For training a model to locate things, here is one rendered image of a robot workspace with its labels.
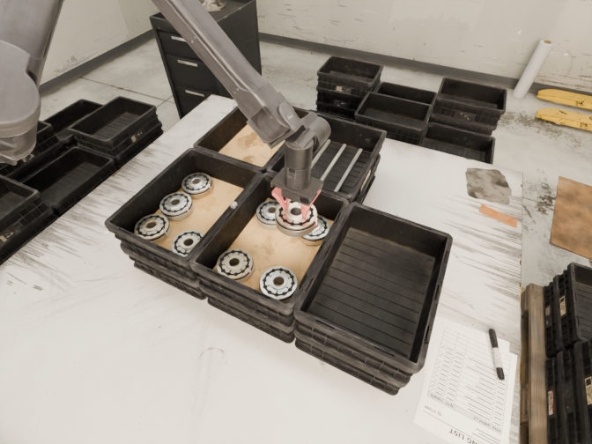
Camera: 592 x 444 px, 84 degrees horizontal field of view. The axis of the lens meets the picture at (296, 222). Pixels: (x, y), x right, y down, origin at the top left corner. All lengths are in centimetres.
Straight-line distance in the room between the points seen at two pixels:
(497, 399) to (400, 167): 91
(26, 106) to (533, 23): 385
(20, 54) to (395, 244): 92
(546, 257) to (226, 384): 203
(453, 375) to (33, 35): 108
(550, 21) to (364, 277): 335
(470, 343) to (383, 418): 34
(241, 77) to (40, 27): 28
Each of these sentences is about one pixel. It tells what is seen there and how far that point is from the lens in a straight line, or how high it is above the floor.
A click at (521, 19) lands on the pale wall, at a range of 396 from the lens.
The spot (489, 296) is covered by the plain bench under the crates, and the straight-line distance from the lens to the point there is 122.
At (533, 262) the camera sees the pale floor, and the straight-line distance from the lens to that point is 241.
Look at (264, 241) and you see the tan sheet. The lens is 101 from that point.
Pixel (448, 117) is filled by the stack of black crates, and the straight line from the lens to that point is 239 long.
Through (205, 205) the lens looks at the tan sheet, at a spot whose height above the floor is 83.
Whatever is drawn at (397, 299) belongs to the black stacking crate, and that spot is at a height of 83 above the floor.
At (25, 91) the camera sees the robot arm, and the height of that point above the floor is 146.
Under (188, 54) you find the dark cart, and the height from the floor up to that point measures 70.
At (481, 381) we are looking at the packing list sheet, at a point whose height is 70.
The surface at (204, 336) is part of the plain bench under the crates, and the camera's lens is 104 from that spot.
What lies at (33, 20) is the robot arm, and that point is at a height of 149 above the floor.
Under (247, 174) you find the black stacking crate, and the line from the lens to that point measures 112.
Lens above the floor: 164
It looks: 49 degrees down
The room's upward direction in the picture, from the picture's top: straight up
